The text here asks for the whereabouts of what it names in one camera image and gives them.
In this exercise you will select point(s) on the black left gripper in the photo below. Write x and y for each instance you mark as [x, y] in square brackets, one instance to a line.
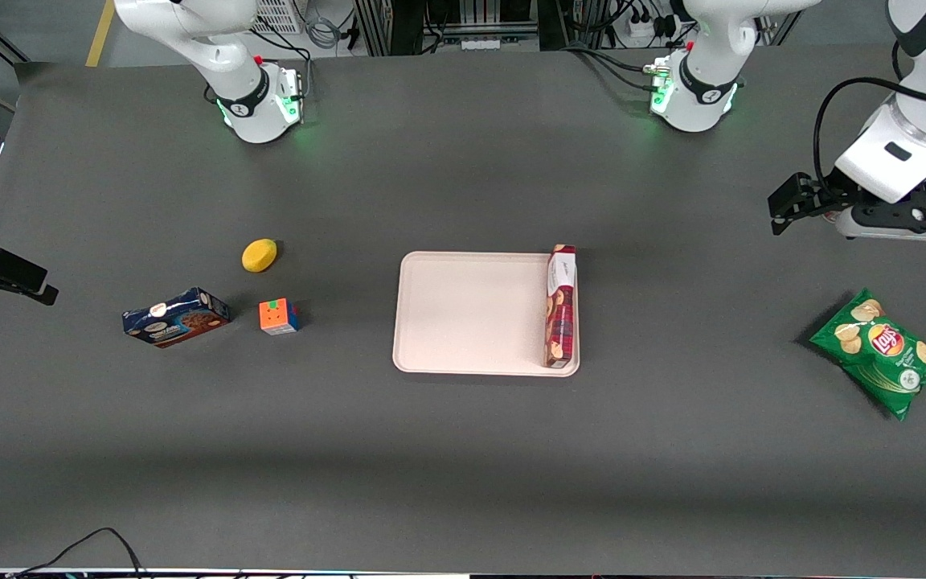
[821, 197]

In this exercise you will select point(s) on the red cookie box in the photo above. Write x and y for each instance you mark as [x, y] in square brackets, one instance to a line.
[560, 310]

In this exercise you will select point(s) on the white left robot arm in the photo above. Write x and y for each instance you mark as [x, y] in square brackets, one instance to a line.
[696, 88]

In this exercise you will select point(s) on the blue cookie box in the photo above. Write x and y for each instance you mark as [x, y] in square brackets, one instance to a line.
[178, 318]

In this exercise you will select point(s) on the pale plastic tray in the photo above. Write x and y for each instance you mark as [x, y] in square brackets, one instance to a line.
[471, 314]

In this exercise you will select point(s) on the green chips bag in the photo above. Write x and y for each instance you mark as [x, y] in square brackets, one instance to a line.
[881, 354]

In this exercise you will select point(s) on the yellow lemon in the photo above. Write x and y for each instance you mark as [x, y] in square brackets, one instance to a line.
[259, 256]

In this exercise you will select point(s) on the yellow floor tape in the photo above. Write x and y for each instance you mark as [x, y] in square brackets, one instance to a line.
[100, 32]

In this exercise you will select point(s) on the orange faced puzzle cube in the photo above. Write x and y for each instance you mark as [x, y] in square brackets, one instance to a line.
[274, 315]

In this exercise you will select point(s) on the white power strip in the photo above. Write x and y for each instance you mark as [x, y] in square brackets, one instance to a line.
[481, 43]

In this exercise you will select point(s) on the white mesh basket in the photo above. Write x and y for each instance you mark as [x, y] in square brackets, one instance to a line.
[278, 14]

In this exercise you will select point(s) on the dark grey table mat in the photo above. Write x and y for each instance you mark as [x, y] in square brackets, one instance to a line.
[463, 450]

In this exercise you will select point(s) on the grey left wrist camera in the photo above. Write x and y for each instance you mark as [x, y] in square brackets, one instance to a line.
[897, 230]

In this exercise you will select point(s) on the metal rack frame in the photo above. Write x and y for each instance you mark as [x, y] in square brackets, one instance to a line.
[399, 24]

